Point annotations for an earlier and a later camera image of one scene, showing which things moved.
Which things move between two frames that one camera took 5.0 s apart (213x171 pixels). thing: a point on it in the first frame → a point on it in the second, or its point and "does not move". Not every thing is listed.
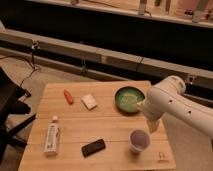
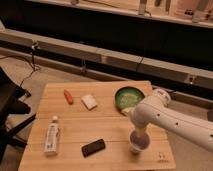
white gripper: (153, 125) → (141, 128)
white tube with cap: (52, 137) does not move
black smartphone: (93, 147) does not move
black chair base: (10, 94) does not move
